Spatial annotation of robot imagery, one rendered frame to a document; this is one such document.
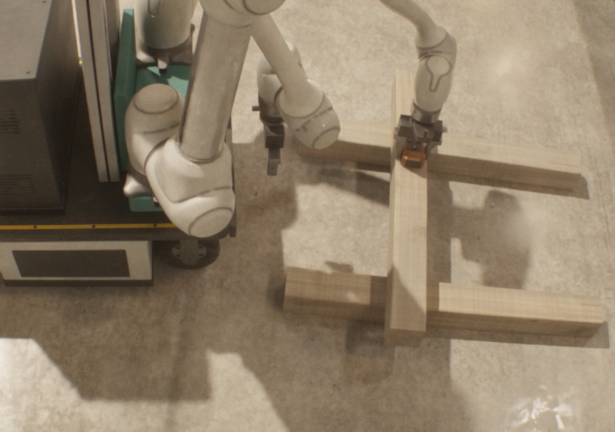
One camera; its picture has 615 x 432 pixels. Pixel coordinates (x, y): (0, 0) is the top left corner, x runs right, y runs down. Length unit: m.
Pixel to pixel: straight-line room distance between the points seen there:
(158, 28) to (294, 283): 0.82
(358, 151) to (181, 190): 1.06
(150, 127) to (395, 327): 0.84
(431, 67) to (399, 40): 1.01
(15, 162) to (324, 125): 0.78
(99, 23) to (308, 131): 0.54
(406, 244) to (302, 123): 0.64
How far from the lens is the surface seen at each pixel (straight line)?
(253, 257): 2.46
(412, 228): 2.34
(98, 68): 1.91
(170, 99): 1.85
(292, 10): 3.25
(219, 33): 1.48
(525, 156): 2.79
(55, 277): 2.33
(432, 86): 2.22
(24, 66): 1.83
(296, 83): 1.75
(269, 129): 2.05
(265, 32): 1.71
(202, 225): 1.75
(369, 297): 2.31
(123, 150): 2.12
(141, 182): 2.02
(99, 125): 2.05
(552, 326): 2.47
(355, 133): 2.67
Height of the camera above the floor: 2.07
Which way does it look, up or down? 53 degrees down
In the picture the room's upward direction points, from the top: 8 degrees clockwise
